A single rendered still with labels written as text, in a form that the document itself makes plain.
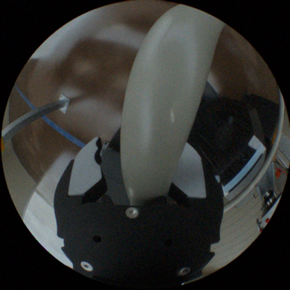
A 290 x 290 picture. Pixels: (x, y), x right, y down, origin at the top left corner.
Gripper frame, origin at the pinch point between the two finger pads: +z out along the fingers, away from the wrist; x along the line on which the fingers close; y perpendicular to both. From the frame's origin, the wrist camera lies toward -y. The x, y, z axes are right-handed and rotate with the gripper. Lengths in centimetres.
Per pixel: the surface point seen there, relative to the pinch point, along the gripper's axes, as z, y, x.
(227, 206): -5.7, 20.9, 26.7
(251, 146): 11, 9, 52
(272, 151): -4.3, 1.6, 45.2
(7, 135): 4, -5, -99
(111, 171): 55, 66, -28
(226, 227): -47, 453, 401
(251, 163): 6, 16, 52
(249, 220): -96, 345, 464
